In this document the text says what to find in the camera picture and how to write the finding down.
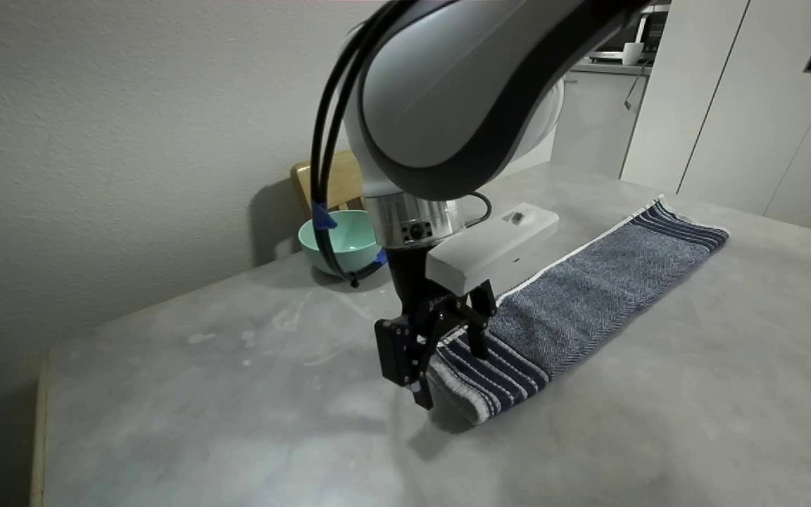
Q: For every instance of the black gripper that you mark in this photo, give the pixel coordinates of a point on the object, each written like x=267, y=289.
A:
x=428, y=313

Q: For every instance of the blue striped towel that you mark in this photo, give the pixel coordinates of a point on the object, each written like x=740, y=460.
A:
x=566, y=313

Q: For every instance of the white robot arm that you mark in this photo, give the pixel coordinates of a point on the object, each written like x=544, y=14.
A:
x=447, y=98

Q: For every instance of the teal ceramic bowl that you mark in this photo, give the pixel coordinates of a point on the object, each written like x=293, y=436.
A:
x=351, y=234

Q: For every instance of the white cabinet with counter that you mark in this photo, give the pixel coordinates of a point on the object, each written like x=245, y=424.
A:
x=595, y=129

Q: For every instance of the microwave oven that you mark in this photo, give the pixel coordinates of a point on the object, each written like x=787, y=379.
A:
x=647, y=29

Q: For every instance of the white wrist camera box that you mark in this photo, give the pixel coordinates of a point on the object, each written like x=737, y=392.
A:
x=503, y=253

